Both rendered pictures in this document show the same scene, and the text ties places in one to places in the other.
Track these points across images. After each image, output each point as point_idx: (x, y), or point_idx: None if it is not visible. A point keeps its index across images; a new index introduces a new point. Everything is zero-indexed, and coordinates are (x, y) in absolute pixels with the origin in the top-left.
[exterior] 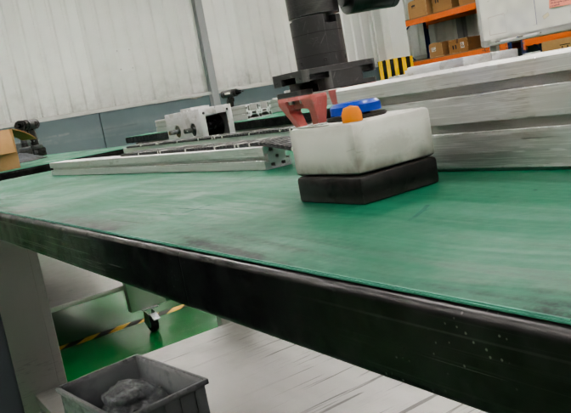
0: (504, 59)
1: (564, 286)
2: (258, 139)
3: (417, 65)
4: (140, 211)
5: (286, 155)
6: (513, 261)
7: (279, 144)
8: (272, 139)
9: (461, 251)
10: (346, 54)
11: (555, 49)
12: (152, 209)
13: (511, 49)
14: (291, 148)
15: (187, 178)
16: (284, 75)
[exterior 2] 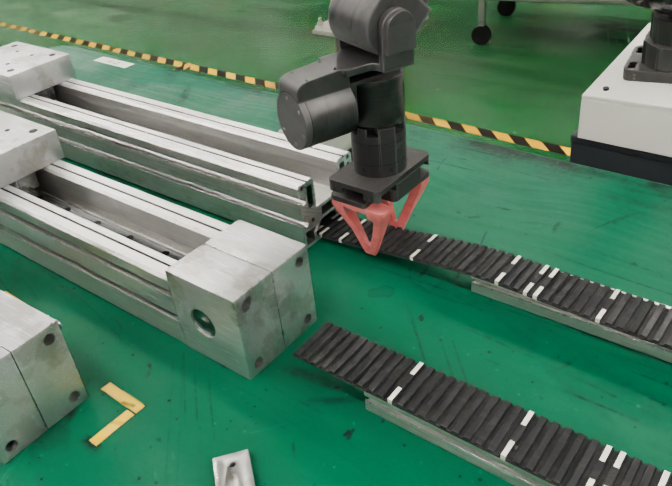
0: (230, 121)
1: (253, 96)
2: (533, 283)
3: (291, 239)
4: (503, 170)
5: (476, 283)
6: (261, 104)
7: (462, 244)
8: (489, 260)
9: (273, 108)
10: (352, 159)
11: (164, 200)
12: (493, 171)
13: (174, 263)
14: (438, 236)
15: (630, 288)
16: (409, 147)
